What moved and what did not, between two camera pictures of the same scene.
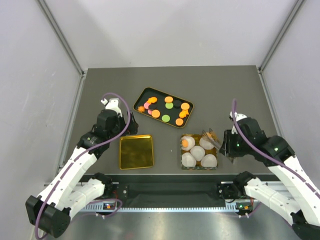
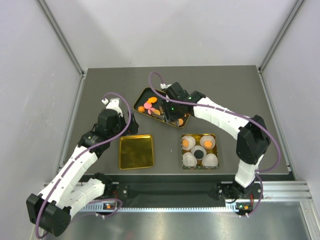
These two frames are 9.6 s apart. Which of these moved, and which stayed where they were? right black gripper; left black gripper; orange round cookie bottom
Moved: right black gripper
Stayed: orange round cookie bottom; left black gripper
